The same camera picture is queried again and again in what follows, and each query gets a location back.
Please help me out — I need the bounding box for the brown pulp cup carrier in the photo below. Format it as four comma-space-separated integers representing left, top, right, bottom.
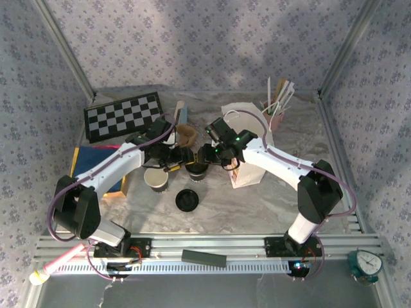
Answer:
175, 124, 198, 149

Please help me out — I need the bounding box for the black paper cup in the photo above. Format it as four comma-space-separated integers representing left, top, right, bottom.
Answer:
185, 166, 209, 184
143, 166, 170, 194

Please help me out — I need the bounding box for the cartoon print paper bag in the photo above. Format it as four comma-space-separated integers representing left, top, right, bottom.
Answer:
220, 101, 274, 190

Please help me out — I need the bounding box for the blue napkin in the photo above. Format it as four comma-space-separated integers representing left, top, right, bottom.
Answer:
73, 146, 125, 193

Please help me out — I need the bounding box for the brown cardboard tray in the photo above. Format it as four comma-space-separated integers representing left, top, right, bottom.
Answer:
101, 173, 130, 203

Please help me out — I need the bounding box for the tan wooden stick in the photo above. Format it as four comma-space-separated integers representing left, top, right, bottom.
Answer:
174, 101, 186, 125

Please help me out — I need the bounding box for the black and grey chessboard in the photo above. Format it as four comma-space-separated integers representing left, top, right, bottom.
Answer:
83, 91, 163, 144

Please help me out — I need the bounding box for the pink bucket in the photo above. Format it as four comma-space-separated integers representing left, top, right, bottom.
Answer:
260, 99, 285, 131

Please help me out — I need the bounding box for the green printed paper sleeve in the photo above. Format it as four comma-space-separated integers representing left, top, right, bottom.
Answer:
262, 101, 280, 117

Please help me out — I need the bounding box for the brown wooden stirrer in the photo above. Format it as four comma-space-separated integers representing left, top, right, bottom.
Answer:
274, 78, 287, 103

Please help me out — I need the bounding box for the dark rectangular block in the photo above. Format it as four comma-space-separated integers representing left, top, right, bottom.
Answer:
181, 249, 227, 268

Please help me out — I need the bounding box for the small circuit board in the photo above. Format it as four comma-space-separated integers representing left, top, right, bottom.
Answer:
286, 260, 311, 277
107, 262, 133, 279

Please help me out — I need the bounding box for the pink stick with yellow end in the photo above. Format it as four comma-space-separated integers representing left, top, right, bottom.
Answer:
29, 243, 87, 286

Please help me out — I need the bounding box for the teal alarm clock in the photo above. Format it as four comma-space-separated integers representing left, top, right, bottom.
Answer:
347, 249, 383, 285

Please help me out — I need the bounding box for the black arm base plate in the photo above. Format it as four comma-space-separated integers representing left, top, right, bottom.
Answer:
92, 237, 153, 259
263, 236, 324, 258

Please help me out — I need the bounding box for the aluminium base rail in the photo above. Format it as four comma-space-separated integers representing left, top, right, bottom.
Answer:
34, 233, 385, 261

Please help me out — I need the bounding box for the slotted cable duct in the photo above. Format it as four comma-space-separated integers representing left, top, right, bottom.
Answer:
53, 259, 292, 276

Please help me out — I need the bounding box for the purple cable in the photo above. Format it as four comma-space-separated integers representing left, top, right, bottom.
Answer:
47, 112, 177, 283
221, 109, 358, 282

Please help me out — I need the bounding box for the aluminium frame post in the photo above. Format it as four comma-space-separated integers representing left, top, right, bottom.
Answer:
317, 0, 383, 97
33, 0, 98, 101

